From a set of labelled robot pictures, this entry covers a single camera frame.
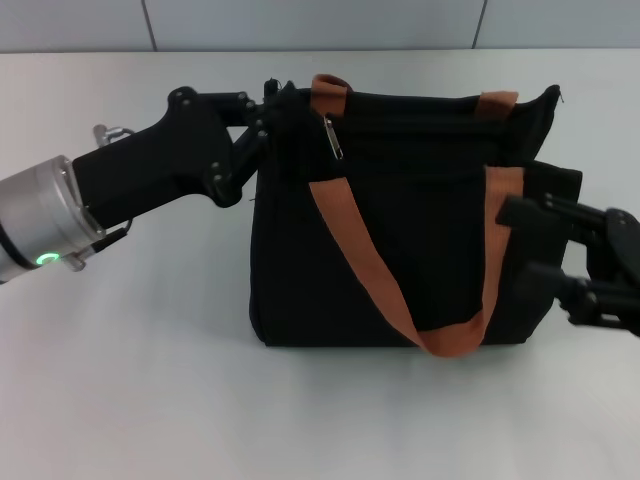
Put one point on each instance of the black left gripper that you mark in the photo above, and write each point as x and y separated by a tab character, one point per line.
160	155

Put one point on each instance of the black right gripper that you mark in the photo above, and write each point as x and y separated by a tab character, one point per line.
620	250

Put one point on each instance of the silver zipper pull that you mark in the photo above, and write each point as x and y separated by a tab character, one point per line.
334	140

